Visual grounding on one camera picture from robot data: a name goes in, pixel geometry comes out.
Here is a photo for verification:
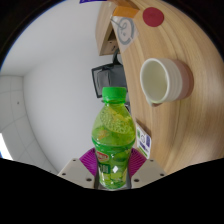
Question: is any flat round red coaster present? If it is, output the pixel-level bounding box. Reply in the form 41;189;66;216
142;6;165;28

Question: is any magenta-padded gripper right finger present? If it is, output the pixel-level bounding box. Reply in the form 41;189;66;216
126;148;168;190

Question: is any white and brown mug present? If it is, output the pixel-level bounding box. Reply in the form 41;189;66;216
139;57;195;108

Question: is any rectangular ceiling light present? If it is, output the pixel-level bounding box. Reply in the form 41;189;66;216
0;132;14;161

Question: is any green drink bottle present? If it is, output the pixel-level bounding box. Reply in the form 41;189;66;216
91;86;137;191

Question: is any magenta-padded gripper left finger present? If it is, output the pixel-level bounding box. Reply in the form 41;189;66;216
57;148;100;190

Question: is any wooden side desk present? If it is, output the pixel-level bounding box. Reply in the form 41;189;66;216
95;0;141;57

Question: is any white green purple leaflet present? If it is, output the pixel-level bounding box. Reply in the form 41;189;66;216
134;122;153;160

